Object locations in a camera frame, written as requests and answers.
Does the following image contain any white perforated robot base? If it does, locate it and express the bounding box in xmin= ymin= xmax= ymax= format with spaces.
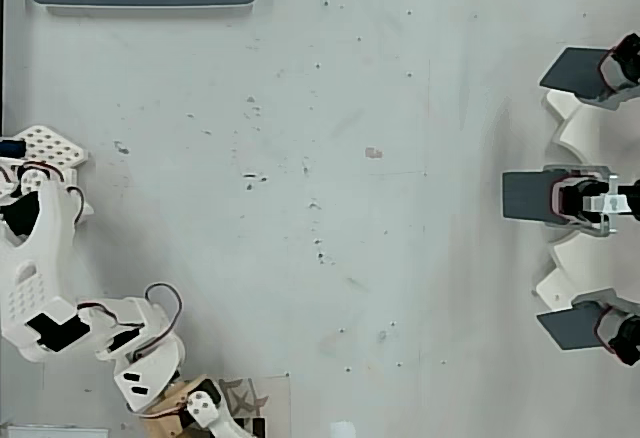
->
xmin=0 ymin=125 xmax=95 ymax=219

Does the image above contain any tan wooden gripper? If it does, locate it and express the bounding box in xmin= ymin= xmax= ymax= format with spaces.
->
xmin=138 ymin=374 xmax=252 ymax=438

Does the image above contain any thin black red arm cable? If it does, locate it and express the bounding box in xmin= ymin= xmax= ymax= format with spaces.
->
xmin=65 ymin=185 xmax=85 ymax=225

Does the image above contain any black red gripper motor cable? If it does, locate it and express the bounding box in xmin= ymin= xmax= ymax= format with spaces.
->
xmin=130 ymin=282 xmax=185 ymax=362

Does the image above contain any black flat paddle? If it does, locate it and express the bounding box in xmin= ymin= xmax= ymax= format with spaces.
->
xmin=535 ymin=304 xmax=605 ymax=353
xmin=539 ymin=46 xmax=612 ymax=102
xmin=501 ymin=170 xmax=557 ymax=222

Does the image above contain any printed paper mat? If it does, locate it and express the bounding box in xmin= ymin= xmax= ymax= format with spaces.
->
xmin=217 ymin=374 xmax=292 ymax=438

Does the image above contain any white gear-shaped fixture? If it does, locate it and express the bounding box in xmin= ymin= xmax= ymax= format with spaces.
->
xmin=531 ymin=87 xmax=640 ymax=310

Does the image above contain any gray servo motor unit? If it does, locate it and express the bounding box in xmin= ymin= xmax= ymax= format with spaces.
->
xmin=582 ymin=32 xmax=640 ymax=110
xmin=571 ymin=287 xmax=640 ymax=368

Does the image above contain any looped black red arm cable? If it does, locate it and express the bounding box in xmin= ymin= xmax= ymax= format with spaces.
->
xmin=75 ymin=301 xmax=147 ymax=333

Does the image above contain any servo unit with metal bracket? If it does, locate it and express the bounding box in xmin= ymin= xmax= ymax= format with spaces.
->
xmin=541 ymin=164 xmax=640 ymax=237

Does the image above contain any white flat box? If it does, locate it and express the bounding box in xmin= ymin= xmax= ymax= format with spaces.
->
xmin=0 ymin=422 xmax=110 ymax=438

